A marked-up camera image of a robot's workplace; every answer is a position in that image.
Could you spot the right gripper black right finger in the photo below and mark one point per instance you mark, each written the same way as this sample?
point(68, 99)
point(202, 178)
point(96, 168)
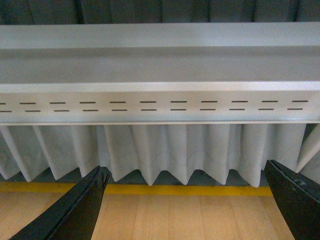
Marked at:
point(298, 199)

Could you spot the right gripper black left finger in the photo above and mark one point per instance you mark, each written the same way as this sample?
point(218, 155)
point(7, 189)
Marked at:
point(74, 215)

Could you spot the yellow floor tape line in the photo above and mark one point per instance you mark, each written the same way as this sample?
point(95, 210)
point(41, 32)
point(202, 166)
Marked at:
point(135, 189)

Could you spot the white pleated curtain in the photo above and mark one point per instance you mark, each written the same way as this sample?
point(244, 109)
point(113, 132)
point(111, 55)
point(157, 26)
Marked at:
point(180, 149)

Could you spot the grey metal slotted table frame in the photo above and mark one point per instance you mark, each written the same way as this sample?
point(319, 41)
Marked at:
point(162, 73)

